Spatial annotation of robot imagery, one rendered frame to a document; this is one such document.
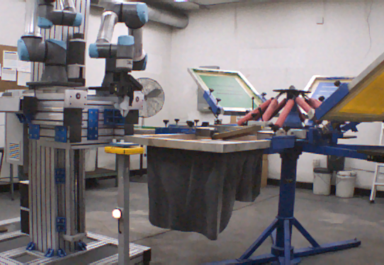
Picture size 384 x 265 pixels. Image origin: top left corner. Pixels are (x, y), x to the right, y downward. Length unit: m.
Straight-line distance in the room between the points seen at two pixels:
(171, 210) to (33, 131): 0.88
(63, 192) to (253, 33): 5.26
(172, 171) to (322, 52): 4.88
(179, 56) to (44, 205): 5.75
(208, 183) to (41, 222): 1.17
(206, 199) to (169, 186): 0.22
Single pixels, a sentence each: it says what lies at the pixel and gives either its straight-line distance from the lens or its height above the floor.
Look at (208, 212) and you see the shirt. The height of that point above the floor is 0.65.
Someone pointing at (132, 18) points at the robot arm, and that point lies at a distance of 2.36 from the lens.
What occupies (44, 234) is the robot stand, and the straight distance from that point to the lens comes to 2.72.
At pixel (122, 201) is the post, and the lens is 1.99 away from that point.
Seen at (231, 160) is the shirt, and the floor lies 0.90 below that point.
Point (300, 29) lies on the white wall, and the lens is 6.92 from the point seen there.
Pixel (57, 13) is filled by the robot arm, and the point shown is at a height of 1.57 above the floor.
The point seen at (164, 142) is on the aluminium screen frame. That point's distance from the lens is 2.04.
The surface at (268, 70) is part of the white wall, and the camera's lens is 7.04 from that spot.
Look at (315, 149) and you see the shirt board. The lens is 3.00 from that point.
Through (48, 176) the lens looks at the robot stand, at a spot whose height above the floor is 0.72.
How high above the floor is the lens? 1.12
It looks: 3 degrees down
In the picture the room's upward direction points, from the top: 2 degrees clockwise
